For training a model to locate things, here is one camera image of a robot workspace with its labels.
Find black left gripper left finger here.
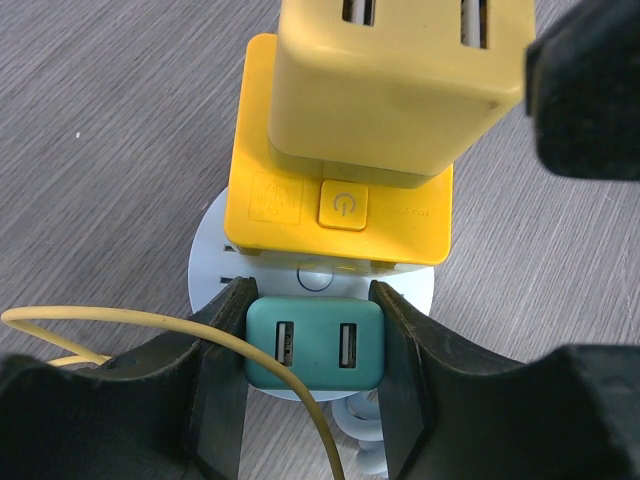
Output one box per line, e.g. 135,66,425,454
0,276,259,480

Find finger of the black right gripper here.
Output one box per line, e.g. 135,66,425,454
525,0,639,181

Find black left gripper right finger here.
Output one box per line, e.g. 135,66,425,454
369,281,639,479

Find light blue round socket base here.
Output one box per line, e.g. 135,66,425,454
188,191,435,315

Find teal USB charger plug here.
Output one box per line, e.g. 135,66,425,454
246,296,385,392

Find pale yellow USB charger plug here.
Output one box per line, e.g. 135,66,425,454
267,1,535,188

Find yellow cube socket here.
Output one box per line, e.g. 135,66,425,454
224,33,453,272

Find yellow thin cable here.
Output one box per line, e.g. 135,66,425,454
0,305,347,480

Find light blue coiled cable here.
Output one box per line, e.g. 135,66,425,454
331,391,387,477

